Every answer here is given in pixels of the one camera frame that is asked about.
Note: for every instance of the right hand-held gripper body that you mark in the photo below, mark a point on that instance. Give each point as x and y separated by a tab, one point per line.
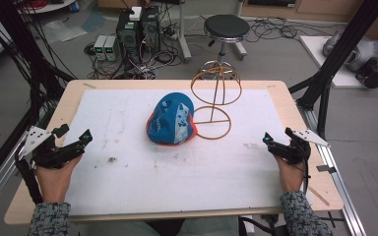
295	150

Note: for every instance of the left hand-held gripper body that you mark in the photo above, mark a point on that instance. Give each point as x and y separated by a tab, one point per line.
47	152

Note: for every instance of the blue and orange cap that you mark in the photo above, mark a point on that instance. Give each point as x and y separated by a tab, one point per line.
169	119

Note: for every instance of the person's right hand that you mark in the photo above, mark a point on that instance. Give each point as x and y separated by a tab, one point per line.
291	177

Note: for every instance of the person's left hand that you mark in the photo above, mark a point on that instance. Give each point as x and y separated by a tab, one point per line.
54	183

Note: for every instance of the black tape strip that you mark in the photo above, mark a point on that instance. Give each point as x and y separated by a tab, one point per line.
326	169

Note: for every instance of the white table mat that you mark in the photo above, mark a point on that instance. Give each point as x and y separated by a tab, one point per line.
138	177

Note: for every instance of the white platform board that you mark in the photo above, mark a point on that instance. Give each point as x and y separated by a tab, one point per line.
318	59

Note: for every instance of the grey power supply unit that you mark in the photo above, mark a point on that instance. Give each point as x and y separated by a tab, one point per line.
99	47
111	48

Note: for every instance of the clear plastic sheet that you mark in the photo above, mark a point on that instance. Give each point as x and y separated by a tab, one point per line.
64	31

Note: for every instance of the black device on platform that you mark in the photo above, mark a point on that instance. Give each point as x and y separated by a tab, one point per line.
372	73

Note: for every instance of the grey rounded device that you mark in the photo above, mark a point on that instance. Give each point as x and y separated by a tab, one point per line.
362	50

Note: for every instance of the black computer tower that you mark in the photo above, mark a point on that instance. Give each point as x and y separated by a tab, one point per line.
151	29
129	36

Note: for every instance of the person's legs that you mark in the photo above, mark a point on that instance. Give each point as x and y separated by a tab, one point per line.
157	227

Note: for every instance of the black round stool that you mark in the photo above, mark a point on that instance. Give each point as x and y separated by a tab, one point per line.
226	28

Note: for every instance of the small white box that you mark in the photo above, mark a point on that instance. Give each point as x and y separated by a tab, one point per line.
136	13

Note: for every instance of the white metal stand leg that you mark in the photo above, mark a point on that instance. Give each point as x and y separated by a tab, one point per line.
184	36

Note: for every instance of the black metal frame pole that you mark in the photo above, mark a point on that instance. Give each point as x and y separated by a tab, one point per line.
23	55
341	52

